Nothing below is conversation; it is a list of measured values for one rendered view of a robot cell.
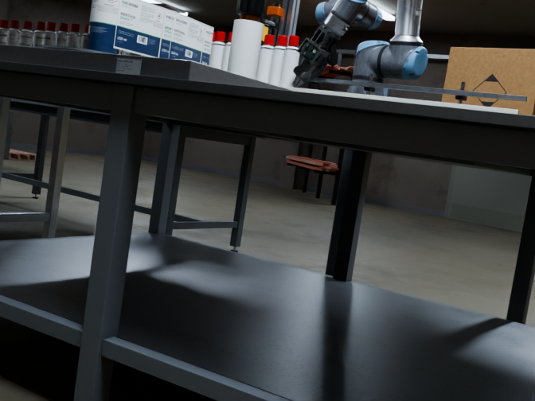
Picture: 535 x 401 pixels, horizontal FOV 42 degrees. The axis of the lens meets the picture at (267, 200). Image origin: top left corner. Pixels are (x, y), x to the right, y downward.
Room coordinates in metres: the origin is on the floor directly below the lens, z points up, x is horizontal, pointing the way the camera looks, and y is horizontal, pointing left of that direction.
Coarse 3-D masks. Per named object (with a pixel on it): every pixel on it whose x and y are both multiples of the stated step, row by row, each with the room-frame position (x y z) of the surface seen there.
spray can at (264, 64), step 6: (270, 36) 2.34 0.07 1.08; (264, 42) 2.35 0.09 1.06; (270, 42) 2.34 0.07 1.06; (264, 48) 2.33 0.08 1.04; (270, 48) 2.33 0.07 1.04; (264, 54) 2.33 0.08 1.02; (270, 54) 2.33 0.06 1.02; (264, 60) 2.33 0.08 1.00; (270, 60) 2.34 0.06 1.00; (258, 66) 2.35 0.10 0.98; (264, 66) 2.33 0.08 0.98; (270, 66) 2.34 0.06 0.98; (258, 72) 2.34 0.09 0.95; (264, 72) 2.33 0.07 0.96; (258, 78) 2.34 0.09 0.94; (264, 78) 2.33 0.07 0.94
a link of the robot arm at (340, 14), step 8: (344, 0) 2.16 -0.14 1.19; (352, 0) 2.15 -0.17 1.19; (360, 0) 2.16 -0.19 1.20; (336, 8) 2.18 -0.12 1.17; (344, 8) 2.16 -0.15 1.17; (352, 8) 2.16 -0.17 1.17; (360, 8) 2.17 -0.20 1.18; (336, 16) 2.17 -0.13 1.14; (344, 16) 2.17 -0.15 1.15; (352, 16) 2.17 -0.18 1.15; (360, 16) 2.20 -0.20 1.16
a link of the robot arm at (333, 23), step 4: (328, 16) 2.20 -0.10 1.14; (332, 16) 2.18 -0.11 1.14; (328, 20) 2.19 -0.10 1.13; (332, 20) 2.18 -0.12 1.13; (336, 20) 2.17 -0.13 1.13; (340, 20) 2.17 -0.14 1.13; (324, 24) 2.21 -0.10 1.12; (328, 24) 2.18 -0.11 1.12; (332, 24) 2.18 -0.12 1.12; (336, 24) 2.17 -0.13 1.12; (340, 24) 2.17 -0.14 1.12; (344, 24) 2.18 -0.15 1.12; (328, 28) 2.19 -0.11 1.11; (332, 28) 2.18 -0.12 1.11; (336, 28) 2.18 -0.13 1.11; (340, 28) 2.18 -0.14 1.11; (344, 28) 2.19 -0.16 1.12; (336, 32) 2.18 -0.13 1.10; (340, 32) 2.19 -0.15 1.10; (344, 32) 2.20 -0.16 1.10
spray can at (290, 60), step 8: (296, 40) 2.28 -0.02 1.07; (288, 48) 2.27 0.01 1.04; (296, 48) 2.28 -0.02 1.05; (288, 56) 2.27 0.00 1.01; (296, 56) 2.28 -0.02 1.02; (288, 64) 2.27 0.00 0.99; (296, 64) 2.28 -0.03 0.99; (288, 72) 2.27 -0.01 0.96; (280, 80) 2.29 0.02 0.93; (288, 80) 2.27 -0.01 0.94
